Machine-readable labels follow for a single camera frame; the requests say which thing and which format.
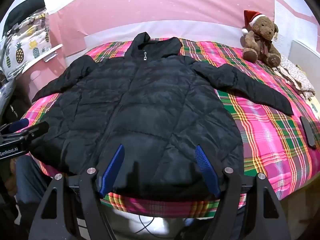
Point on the black puffer jacket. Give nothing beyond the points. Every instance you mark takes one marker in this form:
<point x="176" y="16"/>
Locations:
<point x="150" y="105"/>

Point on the black phone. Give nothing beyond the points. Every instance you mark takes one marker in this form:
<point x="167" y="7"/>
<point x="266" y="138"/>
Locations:
<point x="308" y="132"/>

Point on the white shelf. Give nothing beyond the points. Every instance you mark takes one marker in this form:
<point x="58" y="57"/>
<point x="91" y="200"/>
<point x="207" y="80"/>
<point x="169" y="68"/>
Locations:
<point x="42" y="55"/>

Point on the floral cloth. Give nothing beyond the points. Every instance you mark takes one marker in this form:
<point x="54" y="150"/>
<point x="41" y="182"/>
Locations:
<point x="297" y="80"/>

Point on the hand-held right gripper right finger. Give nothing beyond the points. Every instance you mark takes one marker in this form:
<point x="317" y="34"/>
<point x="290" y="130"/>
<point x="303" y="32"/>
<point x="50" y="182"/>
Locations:
<point x="207" y="170"/>

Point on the pineapple print cloth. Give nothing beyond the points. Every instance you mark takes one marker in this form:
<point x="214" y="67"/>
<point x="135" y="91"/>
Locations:
<point x="22" y="47"/>

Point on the brown teddy bear santa hat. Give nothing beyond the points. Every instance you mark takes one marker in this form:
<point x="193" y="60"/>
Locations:
<point x="262" y="42"/>

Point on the black cloth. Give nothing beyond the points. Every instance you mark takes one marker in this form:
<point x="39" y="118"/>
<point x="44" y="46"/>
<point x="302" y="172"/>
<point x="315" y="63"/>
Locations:
<point x="25" y="10"/>

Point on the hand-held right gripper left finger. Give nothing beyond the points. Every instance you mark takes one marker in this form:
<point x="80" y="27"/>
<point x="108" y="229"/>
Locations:
<point x="112" y="170"/>

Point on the pink green plaid blanket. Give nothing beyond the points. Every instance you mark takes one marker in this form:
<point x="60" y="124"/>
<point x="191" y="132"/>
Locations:
<point x="262" y="135"/>

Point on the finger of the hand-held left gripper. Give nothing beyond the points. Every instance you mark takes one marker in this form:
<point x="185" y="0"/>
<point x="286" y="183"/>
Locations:
<point x="20" y="125"/>
<point x="37" y="130"/>

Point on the person's leg in jeans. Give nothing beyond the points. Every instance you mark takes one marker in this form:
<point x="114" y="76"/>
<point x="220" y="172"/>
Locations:
<point x="30" y="190"/>

